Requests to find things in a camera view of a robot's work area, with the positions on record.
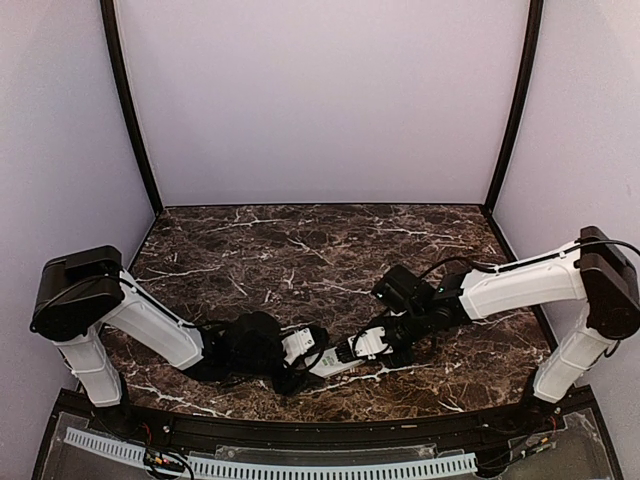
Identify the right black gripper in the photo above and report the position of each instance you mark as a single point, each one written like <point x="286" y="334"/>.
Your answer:
<point x="405" y="359"/>

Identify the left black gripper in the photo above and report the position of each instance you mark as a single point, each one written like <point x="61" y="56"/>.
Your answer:
<point x="291" y="384"/>

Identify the white remote control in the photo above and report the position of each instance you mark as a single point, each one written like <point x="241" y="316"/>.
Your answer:
<point x="333" y="361"/>

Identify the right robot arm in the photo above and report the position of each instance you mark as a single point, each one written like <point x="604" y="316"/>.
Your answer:
<point x="591" y="269"/>

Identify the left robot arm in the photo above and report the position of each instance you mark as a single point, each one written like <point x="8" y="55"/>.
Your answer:
<point x="81" y="292"/>

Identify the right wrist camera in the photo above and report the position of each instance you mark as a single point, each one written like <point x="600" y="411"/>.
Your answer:
<point x="365" y="342"/>

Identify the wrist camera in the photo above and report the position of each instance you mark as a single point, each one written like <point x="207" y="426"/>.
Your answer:
<point x="307" y="341"/>
<point x="365" y="342"/>

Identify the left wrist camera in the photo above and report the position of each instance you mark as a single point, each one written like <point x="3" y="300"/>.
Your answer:
<point x="307" y="341"/>

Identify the white slotted cable duct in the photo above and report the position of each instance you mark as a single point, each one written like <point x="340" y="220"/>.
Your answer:
<point x="251" y="463"/>

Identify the black front rail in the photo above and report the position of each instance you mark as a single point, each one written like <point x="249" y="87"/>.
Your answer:
<point x="205" y="434"/>

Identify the right black frame post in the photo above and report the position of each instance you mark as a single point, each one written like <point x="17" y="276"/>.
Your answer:
<point x="516" y="111"/>

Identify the black frame post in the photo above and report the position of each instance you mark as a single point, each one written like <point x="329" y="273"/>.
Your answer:
<point x="516" y="111"/>
<point x="126" y="101"/>

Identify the left black frame post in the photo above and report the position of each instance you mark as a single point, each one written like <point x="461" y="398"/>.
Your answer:
<point x="126" y="101"/>

